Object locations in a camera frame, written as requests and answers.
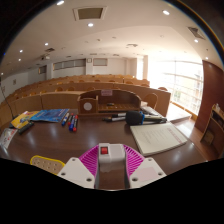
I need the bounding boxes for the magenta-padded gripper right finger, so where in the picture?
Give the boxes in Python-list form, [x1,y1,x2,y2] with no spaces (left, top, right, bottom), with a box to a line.
[124,144,167,190]

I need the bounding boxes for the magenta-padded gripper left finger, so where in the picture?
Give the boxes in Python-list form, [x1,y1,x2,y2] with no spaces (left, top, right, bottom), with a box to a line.
[57,144,100,190]

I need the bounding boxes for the white charger with red switch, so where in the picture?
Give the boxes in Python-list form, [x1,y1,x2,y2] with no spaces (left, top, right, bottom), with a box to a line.
[96,142,128,190]

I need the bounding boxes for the white notepad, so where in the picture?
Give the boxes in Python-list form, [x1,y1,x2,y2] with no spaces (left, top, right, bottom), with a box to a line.
[129,122,188,157]

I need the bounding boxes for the blue marker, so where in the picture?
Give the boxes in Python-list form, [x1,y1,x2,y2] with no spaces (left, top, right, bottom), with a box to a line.
[61,112,71,127]
[68,114,76,132]

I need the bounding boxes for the black handheld microphone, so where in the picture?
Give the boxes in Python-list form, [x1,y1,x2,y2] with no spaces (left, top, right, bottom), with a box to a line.
[125,110,168,127]

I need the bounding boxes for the blue booklet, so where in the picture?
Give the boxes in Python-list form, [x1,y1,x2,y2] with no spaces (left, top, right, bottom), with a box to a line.
[29,108,70,124]

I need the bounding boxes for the black pen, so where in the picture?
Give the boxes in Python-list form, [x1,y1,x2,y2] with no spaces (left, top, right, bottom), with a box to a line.
[102,116,127,123]
[111,112,128,118]

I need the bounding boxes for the black remote control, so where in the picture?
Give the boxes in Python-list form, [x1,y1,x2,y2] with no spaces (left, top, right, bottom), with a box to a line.
[18,120,35,135]

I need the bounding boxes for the wooden chair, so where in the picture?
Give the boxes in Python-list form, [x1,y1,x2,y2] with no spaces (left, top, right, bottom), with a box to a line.
[143,92,159,110]

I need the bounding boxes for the wooden lecture hall seat rows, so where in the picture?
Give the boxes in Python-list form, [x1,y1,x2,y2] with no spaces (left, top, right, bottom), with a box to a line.
[0,73,172,126]

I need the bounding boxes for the wooden desk organizer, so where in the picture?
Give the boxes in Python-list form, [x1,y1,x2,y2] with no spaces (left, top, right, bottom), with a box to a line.
[77,88,142,116]

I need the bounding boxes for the wooden shelf unit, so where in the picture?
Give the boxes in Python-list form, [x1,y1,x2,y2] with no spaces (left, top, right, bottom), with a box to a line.
[199,103,224,158]

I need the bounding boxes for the large bright window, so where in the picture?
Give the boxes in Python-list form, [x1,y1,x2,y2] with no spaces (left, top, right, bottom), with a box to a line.
[141,59,204,116]

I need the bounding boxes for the black gooseneck microphone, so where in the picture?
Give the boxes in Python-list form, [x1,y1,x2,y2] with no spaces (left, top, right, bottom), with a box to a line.
[0,76,16,121]

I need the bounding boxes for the square ceiling vent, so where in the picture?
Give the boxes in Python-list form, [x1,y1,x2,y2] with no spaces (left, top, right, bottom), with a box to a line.
[73,5,108,21]
[187,26,206,41]

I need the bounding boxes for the ceiling lights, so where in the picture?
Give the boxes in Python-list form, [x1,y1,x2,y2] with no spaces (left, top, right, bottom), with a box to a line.
[0,0,224,73]

